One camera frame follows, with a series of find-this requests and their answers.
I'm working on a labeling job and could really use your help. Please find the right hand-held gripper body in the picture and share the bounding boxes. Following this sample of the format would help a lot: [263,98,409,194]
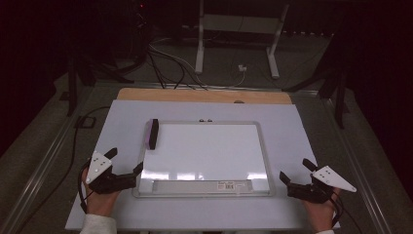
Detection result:
[286,165,357,205]

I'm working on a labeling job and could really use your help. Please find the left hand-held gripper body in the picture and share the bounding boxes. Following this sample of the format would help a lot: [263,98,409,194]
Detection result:
[85,150,138,196]

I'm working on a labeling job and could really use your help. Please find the purple and black whiteboard eraser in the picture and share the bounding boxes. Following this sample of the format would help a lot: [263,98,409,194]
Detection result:
[144,118,160,151]

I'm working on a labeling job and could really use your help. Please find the silver framed whiteboard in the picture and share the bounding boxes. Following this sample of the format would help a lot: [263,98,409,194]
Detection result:
[131,120,276,199]

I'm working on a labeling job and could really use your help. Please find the person's left hand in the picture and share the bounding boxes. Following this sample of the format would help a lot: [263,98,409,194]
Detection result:
[81,167,123,217]

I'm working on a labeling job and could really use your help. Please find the person's right hand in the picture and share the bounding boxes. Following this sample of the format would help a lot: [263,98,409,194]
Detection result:
[301,187,342,234]

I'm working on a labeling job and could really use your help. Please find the large white sheet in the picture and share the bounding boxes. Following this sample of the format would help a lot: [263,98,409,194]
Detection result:
[64,98,341,232]

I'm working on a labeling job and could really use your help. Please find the black square floor plate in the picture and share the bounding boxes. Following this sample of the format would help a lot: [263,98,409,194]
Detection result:
[74,115,97,130]

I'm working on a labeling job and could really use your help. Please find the black tripod stand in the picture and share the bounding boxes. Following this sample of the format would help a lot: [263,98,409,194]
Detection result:
[282,35,351,130]
[66,55,134,117]

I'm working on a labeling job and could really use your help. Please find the wooden board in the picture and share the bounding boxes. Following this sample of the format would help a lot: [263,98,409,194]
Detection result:
[116,87,293,105]

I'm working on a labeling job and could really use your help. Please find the dark power strip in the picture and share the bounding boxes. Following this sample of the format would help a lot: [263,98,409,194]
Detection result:
[282,29,335,37]

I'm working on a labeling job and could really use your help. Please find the white metal stand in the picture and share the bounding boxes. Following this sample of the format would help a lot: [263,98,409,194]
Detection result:
[194,0,290,80]

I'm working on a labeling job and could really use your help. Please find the dark equipment rack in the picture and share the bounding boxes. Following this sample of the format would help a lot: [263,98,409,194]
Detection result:
[130,0,154,66]

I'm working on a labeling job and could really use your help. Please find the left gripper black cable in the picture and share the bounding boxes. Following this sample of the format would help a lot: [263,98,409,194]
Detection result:
[76,158,93,215]

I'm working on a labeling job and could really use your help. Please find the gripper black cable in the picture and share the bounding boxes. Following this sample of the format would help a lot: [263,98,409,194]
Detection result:
[76,158,93,215]
[329,191,364,234]

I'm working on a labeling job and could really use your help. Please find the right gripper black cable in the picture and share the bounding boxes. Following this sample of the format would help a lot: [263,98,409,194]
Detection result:
[329,191,364,234]

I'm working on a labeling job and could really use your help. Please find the long black floor cable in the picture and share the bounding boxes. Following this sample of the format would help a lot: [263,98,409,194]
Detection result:
[14,105,111,234]

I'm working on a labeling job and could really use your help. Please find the silver metal rail frame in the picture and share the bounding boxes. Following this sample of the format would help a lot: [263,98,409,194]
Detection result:
[0,81,394,234]

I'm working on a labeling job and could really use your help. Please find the white cable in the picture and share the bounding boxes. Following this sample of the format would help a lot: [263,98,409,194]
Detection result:
[149,38,247,90]

